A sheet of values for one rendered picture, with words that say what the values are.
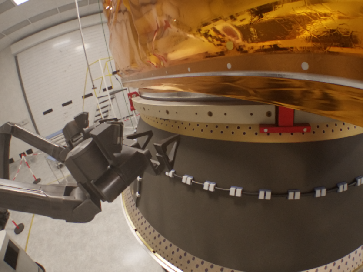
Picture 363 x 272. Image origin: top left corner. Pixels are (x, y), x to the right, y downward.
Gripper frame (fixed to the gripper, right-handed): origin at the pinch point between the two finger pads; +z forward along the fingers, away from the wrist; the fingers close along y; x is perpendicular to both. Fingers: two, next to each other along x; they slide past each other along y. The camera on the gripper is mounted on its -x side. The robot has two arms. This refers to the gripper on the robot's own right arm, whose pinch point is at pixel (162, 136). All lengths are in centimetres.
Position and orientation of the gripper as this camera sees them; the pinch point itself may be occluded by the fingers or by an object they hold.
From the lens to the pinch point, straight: 41.8
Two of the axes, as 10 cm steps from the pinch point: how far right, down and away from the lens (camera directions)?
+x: 3.0, 8.1, 5.0
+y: -7.6, -1.2, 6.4
